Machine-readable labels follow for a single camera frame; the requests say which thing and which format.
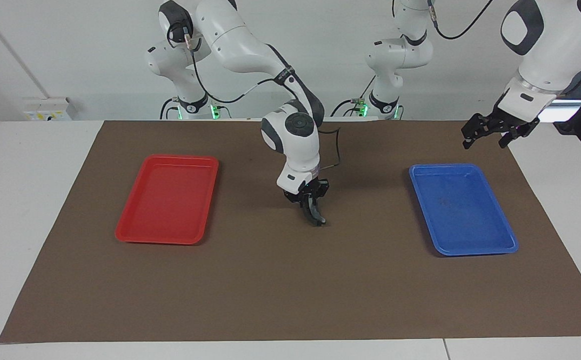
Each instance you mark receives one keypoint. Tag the white wall socket box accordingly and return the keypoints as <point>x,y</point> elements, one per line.
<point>45,110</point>

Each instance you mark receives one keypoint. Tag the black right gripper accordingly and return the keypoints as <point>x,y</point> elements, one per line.
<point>315,187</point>

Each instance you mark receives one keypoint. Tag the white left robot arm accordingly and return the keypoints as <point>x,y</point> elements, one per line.
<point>545,55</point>

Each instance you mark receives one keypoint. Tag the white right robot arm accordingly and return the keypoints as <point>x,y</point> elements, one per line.
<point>290,150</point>

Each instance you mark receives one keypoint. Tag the white bar behind table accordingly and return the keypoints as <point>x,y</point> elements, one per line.
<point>568,111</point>

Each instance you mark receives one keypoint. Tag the brown table mat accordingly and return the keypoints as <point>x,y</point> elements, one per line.
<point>295,290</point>

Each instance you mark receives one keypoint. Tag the red plastic tray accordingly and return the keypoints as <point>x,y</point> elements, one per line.
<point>170,200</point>

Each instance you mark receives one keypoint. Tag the blue plastic tray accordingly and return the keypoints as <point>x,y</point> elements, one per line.
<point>465,210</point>

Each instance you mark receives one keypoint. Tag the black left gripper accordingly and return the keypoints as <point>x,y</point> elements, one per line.
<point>515,125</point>

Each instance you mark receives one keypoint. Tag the long curved brake pad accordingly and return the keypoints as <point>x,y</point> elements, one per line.
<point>312,211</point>

